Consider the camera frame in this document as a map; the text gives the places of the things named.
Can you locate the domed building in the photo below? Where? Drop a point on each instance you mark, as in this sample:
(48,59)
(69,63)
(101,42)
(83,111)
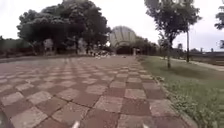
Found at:
(122,39)

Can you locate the pole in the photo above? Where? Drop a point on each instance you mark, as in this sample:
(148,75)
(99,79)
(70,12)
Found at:
(187,43)

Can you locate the large dark tree cluster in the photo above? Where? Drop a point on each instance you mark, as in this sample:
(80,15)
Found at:
(66,26)

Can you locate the red and grey chequered paving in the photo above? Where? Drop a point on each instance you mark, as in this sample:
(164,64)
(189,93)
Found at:
(100,86)

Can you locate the grass strip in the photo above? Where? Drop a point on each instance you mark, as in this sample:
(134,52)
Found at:
(193,83)

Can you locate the row of trees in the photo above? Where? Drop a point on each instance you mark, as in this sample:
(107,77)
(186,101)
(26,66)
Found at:
(145,45)

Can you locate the slender tree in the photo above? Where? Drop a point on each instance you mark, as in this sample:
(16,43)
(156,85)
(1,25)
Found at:
(170,20)

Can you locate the pale side path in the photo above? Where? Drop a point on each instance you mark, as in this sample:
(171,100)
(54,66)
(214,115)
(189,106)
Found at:
(206,64)

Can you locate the robot's own part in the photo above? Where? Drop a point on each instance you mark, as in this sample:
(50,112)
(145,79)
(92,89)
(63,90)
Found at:
(76,124)
(145,126)

